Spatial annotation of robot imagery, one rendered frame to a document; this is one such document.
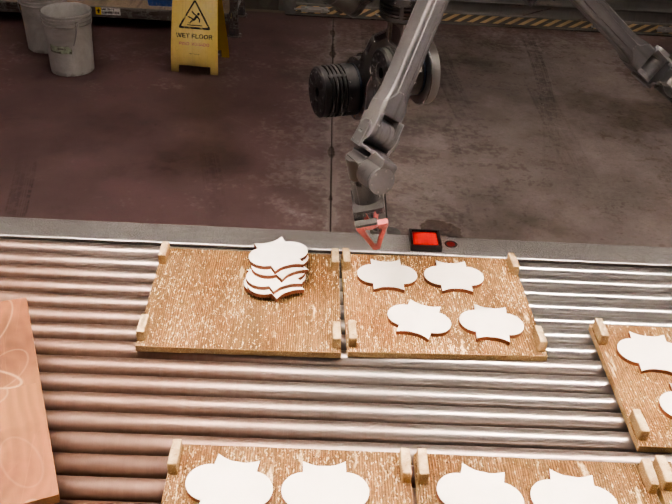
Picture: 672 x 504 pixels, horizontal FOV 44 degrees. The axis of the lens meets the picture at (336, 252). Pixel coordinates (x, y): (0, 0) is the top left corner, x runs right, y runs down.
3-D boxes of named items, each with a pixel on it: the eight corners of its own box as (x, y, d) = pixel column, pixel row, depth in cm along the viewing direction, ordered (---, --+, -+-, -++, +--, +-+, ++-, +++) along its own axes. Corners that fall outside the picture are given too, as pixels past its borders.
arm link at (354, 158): (363, 141, 173) (339, 150, 172) (378, 152, 168) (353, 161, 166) (369, 170, 177) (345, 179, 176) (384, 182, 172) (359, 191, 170)
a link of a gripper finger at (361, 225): (361, 258, 176) (354, 220, 171) (359, 240, 182) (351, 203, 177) (393, 252, 176) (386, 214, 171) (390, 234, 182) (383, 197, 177)
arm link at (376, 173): (395, 131, 174) (363, 115, 169) (422, 149, 165) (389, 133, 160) (367, 181, 177) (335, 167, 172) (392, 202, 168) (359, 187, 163)
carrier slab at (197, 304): (163, 253, 195) (162, 247, 194) (338, 260, 197) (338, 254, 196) (135, 351, 166) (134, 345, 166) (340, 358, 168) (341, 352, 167)
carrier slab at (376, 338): (340, 259, 197) (340, 253, 197) (511, 263, 200) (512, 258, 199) (347, 357, 169) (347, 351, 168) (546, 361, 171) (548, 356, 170)
